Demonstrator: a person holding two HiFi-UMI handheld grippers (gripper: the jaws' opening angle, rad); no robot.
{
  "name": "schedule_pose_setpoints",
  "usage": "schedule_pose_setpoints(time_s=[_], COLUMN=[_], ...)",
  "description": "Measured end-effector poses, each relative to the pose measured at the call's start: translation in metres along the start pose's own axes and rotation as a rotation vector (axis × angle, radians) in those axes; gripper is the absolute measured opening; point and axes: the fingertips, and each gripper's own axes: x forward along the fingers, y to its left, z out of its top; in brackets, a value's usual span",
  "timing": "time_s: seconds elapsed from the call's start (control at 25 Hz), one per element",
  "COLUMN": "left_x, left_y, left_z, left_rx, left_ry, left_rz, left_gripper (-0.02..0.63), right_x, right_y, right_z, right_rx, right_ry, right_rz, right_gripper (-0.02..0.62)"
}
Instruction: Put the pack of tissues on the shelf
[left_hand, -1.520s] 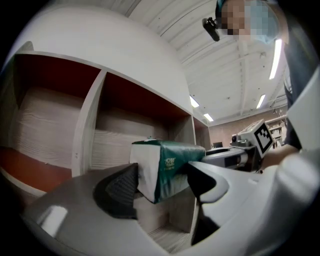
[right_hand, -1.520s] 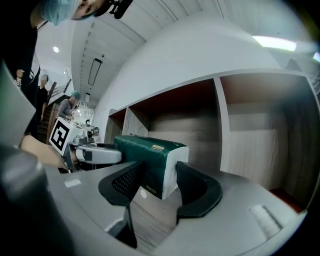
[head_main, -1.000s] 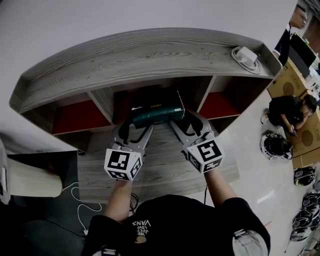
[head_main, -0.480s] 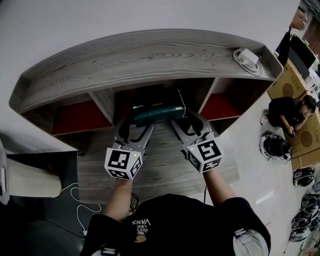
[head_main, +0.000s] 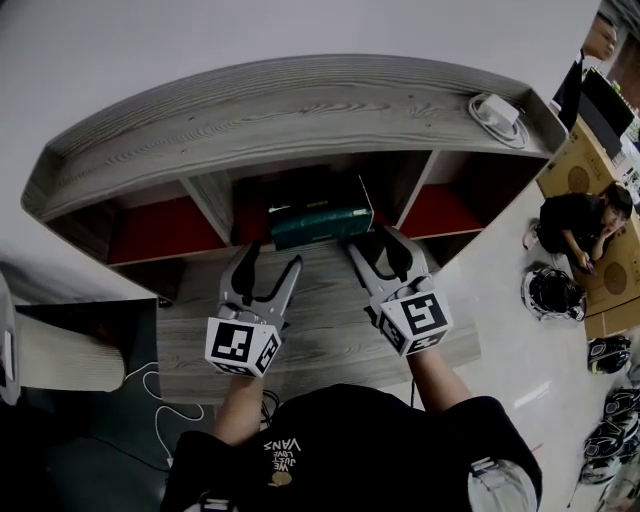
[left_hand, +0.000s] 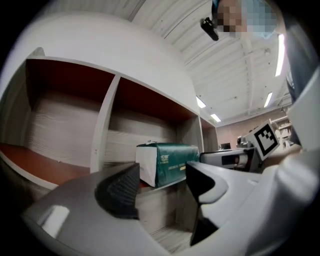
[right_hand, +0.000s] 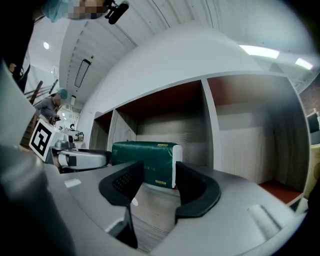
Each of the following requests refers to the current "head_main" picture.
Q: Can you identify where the person's right forearm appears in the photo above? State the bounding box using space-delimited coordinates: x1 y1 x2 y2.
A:
407 344 474 414

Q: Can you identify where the white power adapter with cable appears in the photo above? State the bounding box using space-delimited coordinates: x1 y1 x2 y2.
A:
467 92 529 150

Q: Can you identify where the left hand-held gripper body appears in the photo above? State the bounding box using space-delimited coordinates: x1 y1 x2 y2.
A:
203 294 292 380

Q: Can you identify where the dark green cardboard box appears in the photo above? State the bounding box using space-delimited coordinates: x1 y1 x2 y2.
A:
267 172 375 251

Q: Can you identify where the white cable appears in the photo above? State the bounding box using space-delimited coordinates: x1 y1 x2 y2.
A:
142 362 206 469

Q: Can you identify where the black cable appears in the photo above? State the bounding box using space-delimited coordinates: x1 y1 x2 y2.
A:
259 388 281 426

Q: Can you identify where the person's left forearm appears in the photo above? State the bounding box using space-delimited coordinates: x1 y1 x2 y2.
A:
213 372 274 446

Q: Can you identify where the black printed t-shirt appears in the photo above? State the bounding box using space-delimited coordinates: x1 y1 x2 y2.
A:
162 383 544 512

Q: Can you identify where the black white helmet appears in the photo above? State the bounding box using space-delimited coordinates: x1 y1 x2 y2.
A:
602 387 640 431
587 335 632 375
520 264 587 322
582 422 636 484

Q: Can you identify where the cream ribbed cushion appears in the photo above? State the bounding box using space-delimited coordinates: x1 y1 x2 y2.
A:
14 302 126 394

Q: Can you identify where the grey shoulder strap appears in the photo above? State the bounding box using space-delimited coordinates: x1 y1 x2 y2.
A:
467 457 539 512

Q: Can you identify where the white grey device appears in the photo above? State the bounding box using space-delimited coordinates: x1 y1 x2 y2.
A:
0 272 21 406

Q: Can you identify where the grey wooden shelf desk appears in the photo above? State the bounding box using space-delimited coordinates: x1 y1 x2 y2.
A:
19 52 571 401

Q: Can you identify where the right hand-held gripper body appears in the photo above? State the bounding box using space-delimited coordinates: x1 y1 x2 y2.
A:
363 272 455 358

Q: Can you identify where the black monitor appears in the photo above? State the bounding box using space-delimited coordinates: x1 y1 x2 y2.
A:
579 67 639 161

